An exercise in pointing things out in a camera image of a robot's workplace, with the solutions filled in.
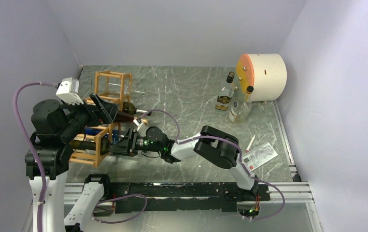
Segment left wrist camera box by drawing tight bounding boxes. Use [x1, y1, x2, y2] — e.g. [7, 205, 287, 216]
[56, 77, 84, 105]

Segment clear round bottle white label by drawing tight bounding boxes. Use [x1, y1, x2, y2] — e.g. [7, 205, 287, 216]
[227, 86, 254, 123]

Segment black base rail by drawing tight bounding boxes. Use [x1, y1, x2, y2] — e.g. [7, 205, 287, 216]
[111, 182, 270, 213]

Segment clear bottle brown label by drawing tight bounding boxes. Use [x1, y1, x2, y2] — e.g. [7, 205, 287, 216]
[215, 72, 235, 111]

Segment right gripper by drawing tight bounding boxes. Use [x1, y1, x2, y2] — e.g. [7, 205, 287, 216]
[109, 127, 162, 157]

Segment dark red bottle gold cap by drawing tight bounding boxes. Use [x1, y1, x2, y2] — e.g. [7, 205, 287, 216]
[113, 112, 149, 125]

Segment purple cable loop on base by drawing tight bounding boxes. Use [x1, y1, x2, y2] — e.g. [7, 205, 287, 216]
[90, 193, 147, 225]

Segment left white base arm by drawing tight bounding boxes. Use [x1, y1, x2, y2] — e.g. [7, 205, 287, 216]
[64, 174, 111, 232]

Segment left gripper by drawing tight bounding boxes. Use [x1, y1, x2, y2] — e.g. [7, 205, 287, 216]
[59, 91, 120, 140]

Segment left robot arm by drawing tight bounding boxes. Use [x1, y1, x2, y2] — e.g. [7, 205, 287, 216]
[25, 93, 119, 232]

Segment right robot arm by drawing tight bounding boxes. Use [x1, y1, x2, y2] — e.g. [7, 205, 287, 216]
[109, 126, 258, 200]

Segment cream cylinder orange face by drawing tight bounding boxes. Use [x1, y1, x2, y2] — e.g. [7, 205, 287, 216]
[236, 54, 287, 102]

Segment white pen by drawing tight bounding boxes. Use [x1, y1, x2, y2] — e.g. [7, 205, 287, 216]
[245, 135, 256, 152]

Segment wooden wine rack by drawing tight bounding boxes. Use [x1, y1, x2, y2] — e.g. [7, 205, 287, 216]
[69, 71, 132, 168]

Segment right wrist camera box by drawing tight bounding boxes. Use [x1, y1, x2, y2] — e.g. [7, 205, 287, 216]
[133, 118, 147, 133]

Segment dark green wine bottle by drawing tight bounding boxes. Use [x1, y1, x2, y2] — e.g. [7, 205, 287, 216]
[70, 138, 112, 157]

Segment white paper card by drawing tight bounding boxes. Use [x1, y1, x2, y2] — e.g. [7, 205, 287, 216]
[242, 143, 278, 172]

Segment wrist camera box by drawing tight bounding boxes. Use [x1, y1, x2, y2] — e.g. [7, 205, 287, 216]
[56, 77, 84, 105]
[133, 118, 147, 133]

